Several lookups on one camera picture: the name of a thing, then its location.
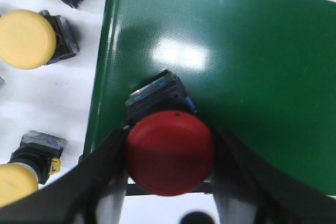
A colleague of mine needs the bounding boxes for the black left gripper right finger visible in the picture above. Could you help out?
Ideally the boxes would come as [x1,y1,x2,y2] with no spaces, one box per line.
[211,126,335,223]

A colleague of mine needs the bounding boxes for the green conveyor belt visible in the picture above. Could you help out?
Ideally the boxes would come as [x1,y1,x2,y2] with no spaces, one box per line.
[83,0,335,195]

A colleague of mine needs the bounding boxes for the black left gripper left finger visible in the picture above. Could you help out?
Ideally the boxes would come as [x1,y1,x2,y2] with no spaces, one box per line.
[1,129,129,223]

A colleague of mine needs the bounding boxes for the yellow mushroom push button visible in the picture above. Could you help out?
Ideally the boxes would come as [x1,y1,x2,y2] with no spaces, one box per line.
[1,131,67,207]
[1,9,79,70]

